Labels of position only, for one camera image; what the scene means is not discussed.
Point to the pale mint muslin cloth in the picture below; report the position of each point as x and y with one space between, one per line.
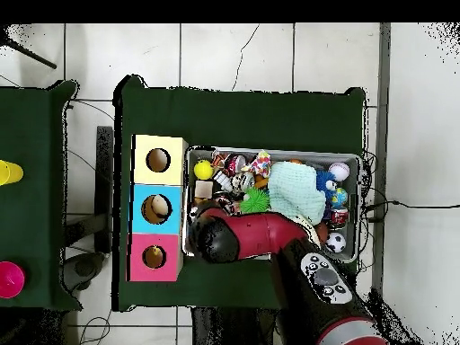
294 190

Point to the dark green table cloth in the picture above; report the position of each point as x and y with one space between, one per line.
233 118

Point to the plain wooden cube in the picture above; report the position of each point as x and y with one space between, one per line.
204 189

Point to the small soccer ball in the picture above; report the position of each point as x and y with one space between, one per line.
335 242

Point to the grey round floor base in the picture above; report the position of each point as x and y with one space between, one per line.
84 267

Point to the wooden box with three holes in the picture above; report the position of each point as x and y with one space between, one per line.
143 172

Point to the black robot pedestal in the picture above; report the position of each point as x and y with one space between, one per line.
230 327

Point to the black tripod leg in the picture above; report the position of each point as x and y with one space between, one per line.
32 57

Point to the green spiky toy with eyes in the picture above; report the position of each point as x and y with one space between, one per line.
255 201

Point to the colourful polka-dot wrapper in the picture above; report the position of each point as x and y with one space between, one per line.
260 165

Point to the yellow smiley ball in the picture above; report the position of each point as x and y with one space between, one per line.
203 170

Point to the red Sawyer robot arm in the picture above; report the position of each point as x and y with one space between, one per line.
266 233

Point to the blue spiky toy with eyes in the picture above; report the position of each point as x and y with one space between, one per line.
324 183

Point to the red and black drink can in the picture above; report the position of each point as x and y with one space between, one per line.
339 217

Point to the beige round toy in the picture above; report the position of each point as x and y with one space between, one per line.
160 205

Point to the shallow clear mesh bin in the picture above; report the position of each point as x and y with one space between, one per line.
316 153

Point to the yellow plastic cup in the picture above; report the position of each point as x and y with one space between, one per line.
10 172

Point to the pink plastic cup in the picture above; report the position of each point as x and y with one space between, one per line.
10 279

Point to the yellow plush duck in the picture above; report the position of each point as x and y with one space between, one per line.
155 250

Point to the dark green side-table cloth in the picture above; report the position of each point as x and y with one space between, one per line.
36 215

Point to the small white baseball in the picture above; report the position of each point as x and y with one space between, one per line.
339 171

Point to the small globe ball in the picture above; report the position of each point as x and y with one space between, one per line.
339 197

